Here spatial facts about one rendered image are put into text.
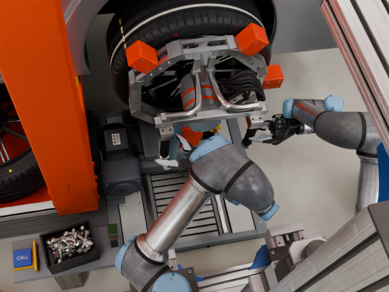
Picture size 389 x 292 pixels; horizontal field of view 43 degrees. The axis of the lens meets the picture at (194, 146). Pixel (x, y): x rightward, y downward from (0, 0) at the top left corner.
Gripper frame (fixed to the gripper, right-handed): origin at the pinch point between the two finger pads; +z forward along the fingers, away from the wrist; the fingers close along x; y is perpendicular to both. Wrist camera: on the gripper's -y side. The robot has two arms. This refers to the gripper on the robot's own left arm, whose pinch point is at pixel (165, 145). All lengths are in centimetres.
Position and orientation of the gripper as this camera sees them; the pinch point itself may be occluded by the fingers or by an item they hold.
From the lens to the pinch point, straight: 190.3
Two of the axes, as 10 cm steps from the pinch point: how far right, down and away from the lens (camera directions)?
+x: 5.5, -7.2, 4.3
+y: -1.0, 4.6, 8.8
